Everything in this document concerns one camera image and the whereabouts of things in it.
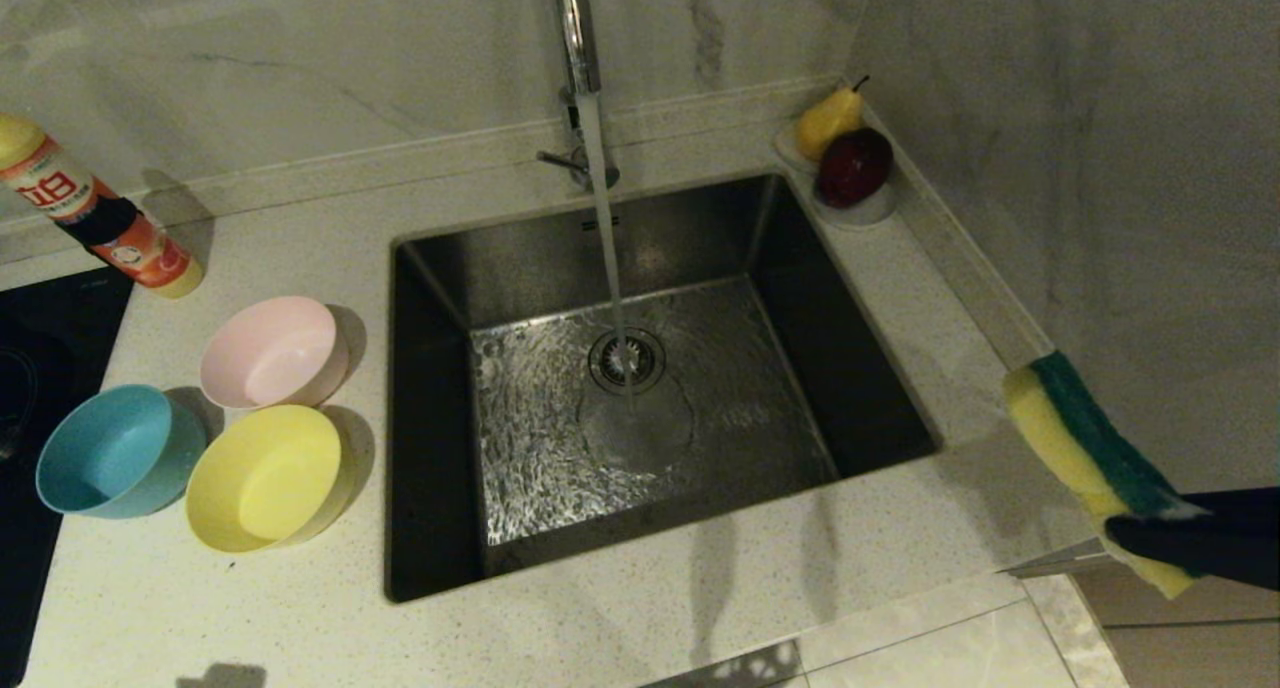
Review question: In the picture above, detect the green and yellow sponge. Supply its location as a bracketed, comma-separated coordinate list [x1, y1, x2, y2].
[1003, 351, 1213, 601]

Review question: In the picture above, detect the chrome faucet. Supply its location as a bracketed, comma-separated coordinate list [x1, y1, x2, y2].
[538, 0, 621, 191]

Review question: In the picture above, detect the blue plastic bowl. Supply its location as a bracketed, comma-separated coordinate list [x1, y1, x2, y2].
[36, 385, 207, 520]

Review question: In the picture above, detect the orange yellow detergent bottle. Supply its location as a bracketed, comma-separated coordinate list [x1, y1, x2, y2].
[0, 113, 204, 299]

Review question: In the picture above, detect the stainless steel sink basin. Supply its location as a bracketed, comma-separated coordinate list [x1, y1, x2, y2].
[385, 173, 943, 604]

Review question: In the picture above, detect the light wood cabinet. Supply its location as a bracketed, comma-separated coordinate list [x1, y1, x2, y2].
[1070, 563, 1280, 688]

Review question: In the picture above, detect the small white dish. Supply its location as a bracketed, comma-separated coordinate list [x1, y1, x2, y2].
[773, 121, 823, 174]
[808, 183, 898, 230]

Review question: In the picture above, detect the dark red apple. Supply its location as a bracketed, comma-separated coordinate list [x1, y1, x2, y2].
[815, 126, 895, 209]

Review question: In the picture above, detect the yellow pear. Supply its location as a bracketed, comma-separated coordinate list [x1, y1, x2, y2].
[795, 75, 869, 161]

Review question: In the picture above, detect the round metal drain strainer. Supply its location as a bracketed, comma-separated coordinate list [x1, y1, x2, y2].
[588, 328, 667, 397]

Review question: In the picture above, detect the yellow plastic bowl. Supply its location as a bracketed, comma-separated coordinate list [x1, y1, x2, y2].
[185, 405, 355, 555]

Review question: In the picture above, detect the pink plastic bowl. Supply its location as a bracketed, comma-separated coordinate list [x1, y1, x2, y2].
[199, 296, 350, 411]

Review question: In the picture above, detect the black glass cooktop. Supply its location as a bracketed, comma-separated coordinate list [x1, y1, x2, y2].
[0, 266, 136, 688]

